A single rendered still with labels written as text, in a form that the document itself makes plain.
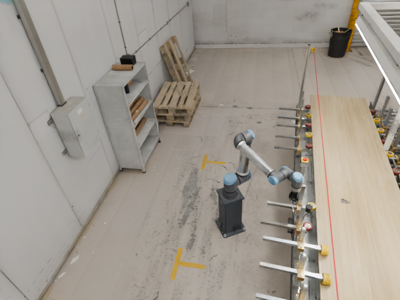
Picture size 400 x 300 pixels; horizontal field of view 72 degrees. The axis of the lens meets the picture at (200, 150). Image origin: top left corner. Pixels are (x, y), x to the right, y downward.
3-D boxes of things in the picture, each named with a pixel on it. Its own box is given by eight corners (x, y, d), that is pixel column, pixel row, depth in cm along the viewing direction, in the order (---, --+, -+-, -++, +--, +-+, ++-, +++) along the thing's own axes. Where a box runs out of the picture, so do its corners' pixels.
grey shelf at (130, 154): (119, 171, 469) (91, 86, 374) (138, 140, 538) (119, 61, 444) (144, 173, 460) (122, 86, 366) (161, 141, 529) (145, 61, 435)
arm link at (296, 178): (297, 169, 245) (306, 175, 238) (295, 180, 253) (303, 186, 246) (289, 174, 241) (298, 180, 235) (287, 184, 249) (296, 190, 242)
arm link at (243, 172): (232, 179, 332) (236, 130, 282) (243, 173, 339) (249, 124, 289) (240, 187, 323) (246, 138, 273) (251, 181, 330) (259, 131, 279)
